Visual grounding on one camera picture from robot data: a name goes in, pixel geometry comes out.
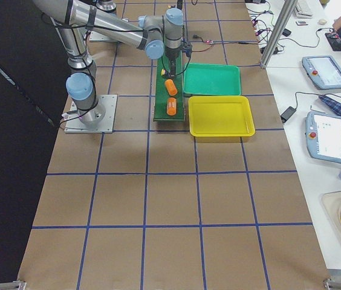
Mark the black power adapter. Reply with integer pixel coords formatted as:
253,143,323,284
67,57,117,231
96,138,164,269
280,106,296,123

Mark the plain orange cylinder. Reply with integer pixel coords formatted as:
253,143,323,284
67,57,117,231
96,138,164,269
164,79,178,97

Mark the green plastic tray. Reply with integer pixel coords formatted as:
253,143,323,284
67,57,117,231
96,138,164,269
183,63,242,95

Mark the upper teach pendant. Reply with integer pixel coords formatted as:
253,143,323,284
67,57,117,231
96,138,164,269
302,56,341,90

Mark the blue plaid cloth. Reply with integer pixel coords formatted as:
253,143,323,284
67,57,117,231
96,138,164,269
319,95,341,117

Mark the red black power cable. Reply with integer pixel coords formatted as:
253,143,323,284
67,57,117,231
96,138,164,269
191,34,262,54

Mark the orange cylinder labelled 4680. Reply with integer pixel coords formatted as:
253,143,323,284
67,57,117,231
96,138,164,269
166,97,177,116

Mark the black phone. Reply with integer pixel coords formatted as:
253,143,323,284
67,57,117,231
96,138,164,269
282,28,291,36

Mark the white keyboard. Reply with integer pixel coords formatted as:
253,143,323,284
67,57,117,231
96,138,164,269
294,0,313,19

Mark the aluminium frame post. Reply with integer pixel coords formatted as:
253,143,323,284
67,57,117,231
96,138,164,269
260,0,297,68

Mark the teach pendant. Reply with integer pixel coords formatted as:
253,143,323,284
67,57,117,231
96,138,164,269
302,56,341,90
305,111,341,164

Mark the lower teach pendant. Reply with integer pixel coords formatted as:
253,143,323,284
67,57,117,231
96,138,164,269
305,111,341,164

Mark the left corner bracket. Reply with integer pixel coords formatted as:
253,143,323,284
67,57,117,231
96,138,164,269
0,280,27,290

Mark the yellow plastic tray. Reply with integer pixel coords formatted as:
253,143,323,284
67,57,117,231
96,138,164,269
188,95,255,137

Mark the green conveyor belt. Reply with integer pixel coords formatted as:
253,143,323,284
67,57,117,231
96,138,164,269
153,56,185,121

